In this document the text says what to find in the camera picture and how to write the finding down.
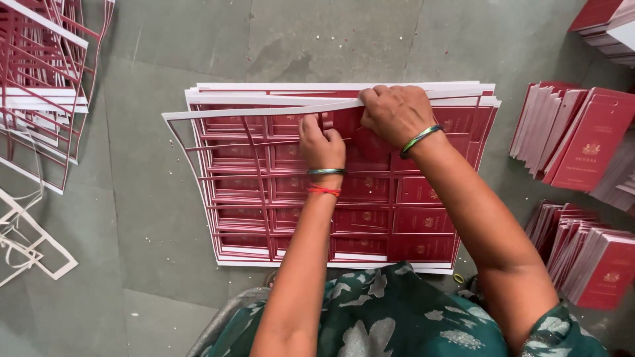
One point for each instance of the person's right hand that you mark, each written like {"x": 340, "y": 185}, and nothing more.
{"x": 399, "y": 114}

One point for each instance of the person's left fingers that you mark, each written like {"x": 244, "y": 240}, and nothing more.
{"x": 310, "y": 125}

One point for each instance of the fanned stack of red tags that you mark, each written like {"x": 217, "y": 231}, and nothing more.
{"x": 590, "y": 144}

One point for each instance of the pile of red waste frames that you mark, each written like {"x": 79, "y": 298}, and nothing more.
{"x": 44, "y": 99}

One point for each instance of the green floral garment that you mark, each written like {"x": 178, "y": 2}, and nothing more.
{"x": 397, "y": 317}

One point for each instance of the yellow rubber band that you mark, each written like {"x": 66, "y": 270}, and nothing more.
{"x": 459, "y": 278}

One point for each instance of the person's right fingers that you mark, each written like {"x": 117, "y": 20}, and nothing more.
{"x": 371, "y": 101}

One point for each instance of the green striped bangle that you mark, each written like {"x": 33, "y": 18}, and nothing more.
{"x": 420, "y": 140}

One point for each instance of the leaning row of red tags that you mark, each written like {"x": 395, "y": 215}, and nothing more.
{"x": 595, "y": 267}

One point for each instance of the red white die-cut waste frame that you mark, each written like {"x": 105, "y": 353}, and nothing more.
{"x": 248, "y": 111}

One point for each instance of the green metallic bangle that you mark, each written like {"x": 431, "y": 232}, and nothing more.
{"x": 326, "y": 171}

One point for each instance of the stack of red die-cut sheets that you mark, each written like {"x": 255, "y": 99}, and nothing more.
{"x": 421, "y": 218}

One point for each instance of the person's left hand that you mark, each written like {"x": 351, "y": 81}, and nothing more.
{"x": 322, "y": 148}

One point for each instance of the red wrist thread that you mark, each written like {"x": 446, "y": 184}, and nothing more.
{"x": 324, "y": 190}

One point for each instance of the tall stack of red tags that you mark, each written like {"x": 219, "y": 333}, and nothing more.
{"x": 603, "y": 27}

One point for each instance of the tangle of white card strips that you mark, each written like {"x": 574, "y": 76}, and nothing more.
{"x": 30, "y": 254}

